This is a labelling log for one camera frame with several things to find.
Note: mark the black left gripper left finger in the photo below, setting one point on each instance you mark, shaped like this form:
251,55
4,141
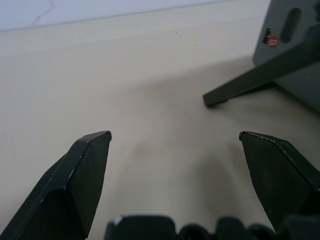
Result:
65,190

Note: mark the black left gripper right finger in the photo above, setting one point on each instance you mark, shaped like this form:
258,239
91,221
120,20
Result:
282,182

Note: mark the dark grey board stand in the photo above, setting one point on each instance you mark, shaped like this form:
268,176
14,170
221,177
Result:
290,62

